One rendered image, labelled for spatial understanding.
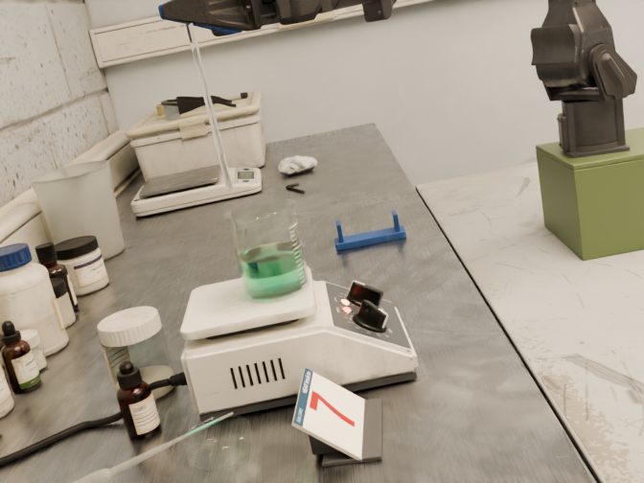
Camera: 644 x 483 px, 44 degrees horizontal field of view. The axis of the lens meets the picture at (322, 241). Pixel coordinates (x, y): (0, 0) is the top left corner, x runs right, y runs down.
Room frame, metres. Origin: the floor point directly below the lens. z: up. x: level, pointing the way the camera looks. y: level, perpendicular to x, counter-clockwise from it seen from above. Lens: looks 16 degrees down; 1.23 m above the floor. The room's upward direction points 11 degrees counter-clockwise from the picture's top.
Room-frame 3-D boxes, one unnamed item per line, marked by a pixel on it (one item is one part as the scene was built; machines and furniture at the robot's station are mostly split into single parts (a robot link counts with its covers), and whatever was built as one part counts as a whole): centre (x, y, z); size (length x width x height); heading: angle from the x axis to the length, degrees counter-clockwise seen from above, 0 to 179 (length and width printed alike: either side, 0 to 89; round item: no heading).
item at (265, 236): (0.69, 0.05, 1.03); 0.07 x 0.06 x 0.08; 161
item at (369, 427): (0.57, 0.01, 0.92); 0.09 x 0.06 x 0.04; 172
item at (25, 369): (0.80, 0.34, 0.94); 0.03 x 0.03 x 0.08
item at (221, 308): (0.69, 0.08, 0.98); 0.12 x 0.12 x 0.01; 0
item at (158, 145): (1.97, 0.23, 0.97); 0.37 x 0.31 x 0.14; 0
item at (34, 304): (0.91, 0.36, 0.96); 0.07 x 0.07 x 0.13
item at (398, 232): (1.07, -0.07, 0.92); 0.10 x 0.03 x 0.04; 88
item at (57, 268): (1.04, 0.36, 0.95); 0.04 x 0.04 x 0.10
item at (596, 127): (0.90, -0.33, 1.04); 0.07 x 0.07 x 0.06; 80
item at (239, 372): (0.69, 0.05, 0.94); 0.22 x 0.13 x 0.08; 90
